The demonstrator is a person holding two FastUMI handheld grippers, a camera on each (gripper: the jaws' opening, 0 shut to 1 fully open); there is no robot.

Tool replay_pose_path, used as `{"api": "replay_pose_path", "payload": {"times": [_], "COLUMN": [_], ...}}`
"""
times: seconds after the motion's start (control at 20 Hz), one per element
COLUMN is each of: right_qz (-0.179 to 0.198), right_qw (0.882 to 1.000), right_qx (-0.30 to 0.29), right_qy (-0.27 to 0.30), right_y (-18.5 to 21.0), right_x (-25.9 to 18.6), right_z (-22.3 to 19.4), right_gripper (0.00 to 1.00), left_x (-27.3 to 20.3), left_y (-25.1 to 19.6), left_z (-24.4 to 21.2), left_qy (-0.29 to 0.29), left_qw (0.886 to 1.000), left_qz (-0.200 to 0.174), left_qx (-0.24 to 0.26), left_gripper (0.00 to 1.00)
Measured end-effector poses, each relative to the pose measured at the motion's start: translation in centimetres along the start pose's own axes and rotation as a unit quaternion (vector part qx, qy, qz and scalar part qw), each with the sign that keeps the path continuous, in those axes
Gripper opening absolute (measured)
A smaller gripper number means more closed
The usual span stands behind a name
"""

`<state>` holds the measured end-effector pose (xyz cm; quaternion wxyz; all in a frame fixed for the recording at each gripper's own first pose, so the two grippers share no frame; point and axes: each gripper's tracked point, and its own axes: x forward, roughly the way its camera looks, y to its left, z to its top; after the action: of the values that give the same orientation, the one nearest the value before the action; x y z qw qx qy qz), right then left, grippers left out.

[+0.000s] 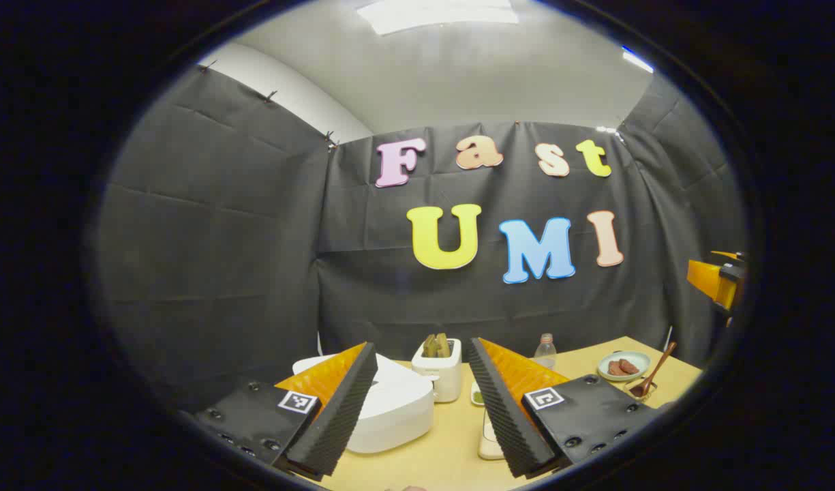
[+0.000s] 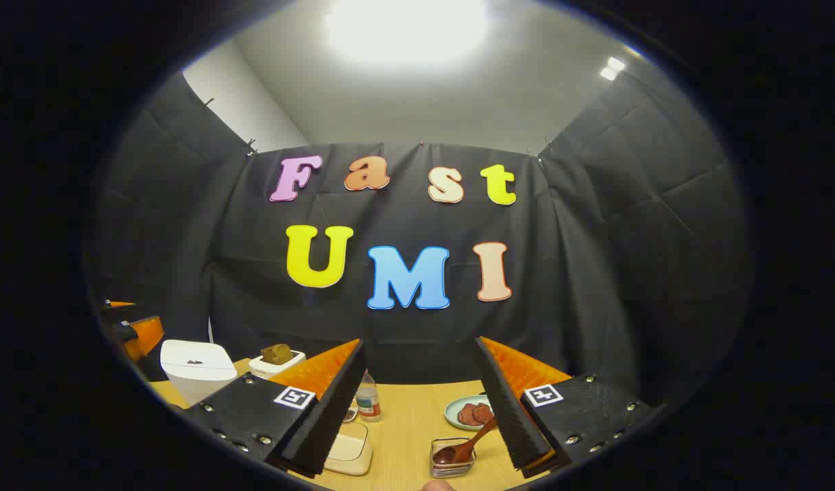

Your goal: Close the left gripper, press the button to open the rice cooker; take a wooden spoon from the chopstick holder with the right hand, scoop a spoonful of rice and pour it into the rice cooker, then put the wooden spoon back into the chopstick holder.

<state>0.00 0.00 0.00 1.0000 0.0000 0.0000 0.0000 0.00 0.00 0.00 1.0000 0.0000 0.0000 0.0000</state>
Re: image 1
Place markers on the small white dish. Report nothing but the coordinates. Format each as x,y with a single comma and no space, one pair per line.
489,436

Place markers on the red meat slice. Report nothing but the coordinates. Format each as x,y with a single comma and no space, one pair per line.
615,369
630,366

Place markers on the large ceiling light panel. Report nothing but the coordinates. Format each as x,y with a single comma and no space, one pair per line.
437,15

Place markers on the clear plastic bottle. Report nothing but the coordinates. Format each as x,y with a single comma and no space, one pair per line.
545,354

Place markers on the pale green plate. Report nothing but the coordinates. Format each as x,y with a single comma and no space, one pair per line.
639,360

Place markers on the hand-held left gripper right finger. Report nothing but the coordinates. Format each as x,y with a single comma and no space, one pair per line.
499,409

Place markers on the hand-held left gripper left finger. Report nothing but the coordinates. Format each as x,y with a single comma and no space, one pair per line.
342,416

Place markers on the white rice cooker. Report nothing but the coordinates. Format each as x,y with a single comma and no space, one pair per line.
397,409

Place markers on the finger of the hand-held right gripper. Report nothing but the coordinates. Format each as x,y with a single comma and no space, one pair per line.
705,276

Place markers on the brown bread slice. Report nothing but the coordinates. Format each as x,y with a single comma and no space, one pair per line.
443,345
429,346

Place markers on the white toaster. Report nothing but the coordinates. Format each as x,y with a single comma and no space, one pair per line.
444,378

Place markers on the brown wooden spoon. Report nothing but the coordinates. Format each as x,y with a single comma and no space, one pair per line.
656,372

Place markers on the black backdrop cloth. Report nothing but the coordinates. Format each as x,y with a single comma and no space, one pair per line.
253,239

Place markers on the small ceiling light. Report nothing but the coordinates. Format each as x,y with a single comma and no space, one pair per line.
637,60

